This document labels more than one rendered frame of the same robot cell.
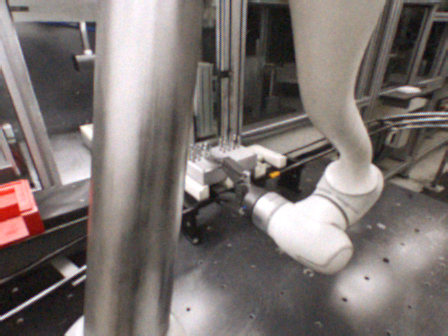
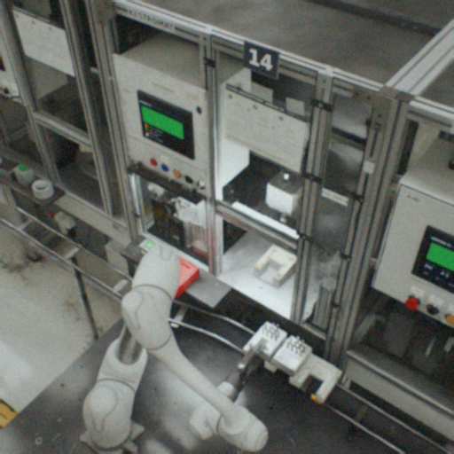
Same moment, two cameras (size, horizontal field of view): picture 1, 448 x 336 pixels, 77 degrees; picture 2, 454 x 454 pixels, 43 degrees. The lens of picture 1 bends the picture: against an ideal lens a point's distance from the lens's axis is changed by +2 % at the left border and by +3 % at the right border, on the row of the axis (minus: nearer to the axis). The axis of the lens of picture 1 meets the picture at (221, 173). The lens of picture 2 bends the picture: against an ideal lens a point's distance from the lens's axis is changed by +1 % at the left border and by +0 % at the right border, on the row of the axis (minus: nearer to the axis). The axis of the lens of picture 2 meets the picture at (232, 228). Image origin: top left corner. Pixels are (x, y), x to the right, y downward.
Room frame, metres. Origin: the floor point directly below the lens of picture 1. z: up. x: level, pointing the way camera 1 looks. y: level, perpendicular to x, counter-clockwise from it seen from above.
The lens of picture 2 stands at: (0.26, -1.16, 2.82)
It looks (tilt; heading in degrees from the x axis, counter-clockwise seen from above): 45 degrees down; 74
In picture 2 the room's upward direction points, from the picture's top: straight up
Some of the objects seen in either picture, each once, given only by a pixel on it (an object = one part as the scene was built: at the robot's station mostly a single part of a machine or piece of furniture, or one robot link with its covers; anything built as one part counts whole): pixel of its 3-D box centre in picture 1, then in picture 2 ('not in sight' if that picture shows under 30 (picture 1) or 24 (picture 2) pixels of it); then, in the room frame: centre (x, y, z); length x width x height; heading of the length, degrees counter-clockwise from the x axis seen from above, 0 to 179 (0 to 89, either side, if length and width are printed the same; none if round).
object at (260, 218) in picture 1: (271, 213); (225, 394); (0.54, -0.12, 0.90); 0.09 x 0.06 x 0.09; 128
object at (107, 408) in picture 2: not in sight; (106, 410); (0.10, -0.04, 0.85); 0.18 x 0.16 x 0.22; 66
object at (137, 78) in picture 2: not in sight; (183, 114); (0.59, 0.67, 1.60); 0.42 x 0.29 x 0.46; 128
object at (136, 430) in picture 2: not in sight; (115, 434); (0.11, -0.06, 0.71); 0.22 x 0.18 x 0.06; 128
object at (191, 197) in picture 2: not in sight; (164, 181); (0.48, 0.58, 1.37); 0.36 x 0.04 x 0.04; 128
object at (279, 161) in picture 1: (232, 175); (291, 365); (0.82, -0.04, 0.84); 0.36 x 0.14 x 0.10; 128
